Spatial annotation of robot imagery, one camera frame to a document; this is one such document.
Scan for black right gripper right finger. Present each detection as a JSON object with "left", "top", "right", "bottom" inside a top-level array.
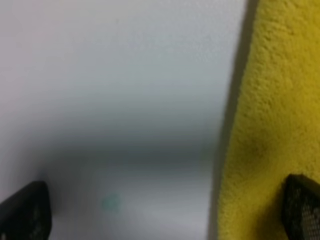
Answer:
[{"left": 281, "top": 174, "right": 320, "bottom": 240}]

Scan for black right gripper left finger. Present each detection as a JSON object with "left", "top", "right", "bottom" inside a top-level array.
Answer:
[{"left": 0, "top": 181, "right": 52, "bottom": 240}]

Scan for yellow towel with black trim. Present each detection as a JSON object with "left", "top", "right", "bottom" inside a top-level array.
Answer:
[{"left": 218, "top": 0, "right": 320, "bottom": 240}]

